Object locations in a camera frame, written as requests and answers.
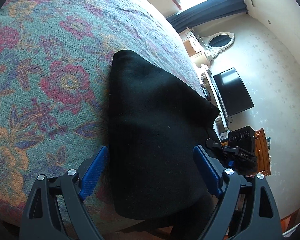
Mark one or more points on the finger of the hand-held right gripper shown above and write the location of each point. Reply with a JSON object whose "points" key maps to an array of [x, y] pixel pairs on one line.
{"points": [[216, 145]]}

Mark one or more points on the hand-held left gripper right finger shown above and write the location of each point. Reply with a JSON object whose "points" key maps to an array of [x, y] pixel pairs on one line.
{"points": [[207, 169]]}

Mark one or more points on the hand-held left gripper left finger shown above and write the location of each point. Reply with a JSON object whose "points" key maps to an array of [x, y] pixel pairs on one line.
{"points": [[93, 172]]}

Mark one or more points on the black pants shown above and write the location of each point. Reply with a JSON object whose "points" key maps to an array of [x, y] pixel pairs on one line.
{"points": [[155, 130]]}

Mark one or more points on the wooden cabinet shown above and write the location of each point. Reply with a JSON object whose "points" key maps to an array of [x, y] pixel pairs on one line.
{"points": [[262, 152]]}

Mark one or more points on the white television stand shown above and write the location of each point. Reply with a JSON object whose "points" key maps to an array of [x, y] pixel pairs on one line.
{"points": [[216, 100]]}

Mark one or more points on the black flat television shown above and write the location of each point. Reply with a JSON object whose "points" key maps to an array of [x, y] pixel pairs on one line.
{"points": [[232, 92]]}

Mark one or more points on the white oval vanity mirror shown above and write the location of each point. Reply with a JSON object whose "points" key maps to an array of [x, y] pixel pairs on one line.
{"points": [[218, 41]]}

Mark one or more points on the cream dresser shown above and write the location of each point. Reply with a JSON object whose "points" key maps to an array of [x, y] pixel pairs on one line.
{"points": [[191, 43]]}

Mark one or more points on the floral bedspread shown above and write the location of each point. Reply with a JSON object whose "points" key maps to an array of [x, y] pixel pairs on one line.
{"points": [[52, 55]]}

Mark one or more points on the dark blue curtain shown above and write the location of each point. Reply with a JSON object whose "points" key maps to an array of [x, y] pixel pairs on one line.
{"points": [[210, 7]]}

